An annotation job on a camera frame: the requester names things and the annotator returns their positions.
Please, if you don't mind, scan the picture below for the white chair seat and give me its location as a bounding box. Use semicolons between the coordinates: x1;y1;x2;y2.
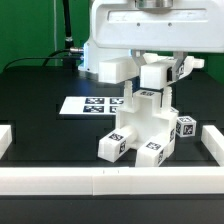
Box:
115;81;178;157

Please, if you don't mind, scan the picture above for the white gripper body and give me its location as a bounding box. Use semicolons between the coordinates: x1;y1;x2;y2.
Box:
91;0;224;53

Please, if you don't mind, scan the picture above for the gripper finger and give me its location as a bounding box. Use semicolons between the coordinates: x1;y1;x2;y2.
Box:
172;51;188;80
131;49;146;69

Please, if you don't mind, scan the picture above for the white chair back frame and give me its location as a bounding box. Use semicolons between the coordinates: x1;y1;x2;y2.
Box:
98;53;204;90

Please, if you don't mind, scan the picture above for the white marker cube front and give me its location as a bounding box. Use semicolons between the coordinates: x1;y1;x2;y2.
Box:
176;116;197;137

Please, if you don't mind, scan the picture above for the white right wall rail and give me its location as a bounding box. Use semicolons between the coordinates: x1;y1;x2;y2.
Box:
201;125;224;167

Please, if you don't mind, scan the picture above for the black cable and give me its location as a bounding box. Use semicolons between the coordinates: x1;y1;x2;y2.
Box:
1;47;84;73

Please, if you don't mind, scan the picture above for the white marker base plate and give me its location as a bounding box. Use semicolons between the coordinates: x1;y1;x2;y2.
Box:
60;96;124;115

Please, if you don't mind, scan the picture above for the white front wall rail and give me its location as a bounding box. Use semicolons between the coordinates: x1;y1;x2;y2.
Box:
0;167;224;195

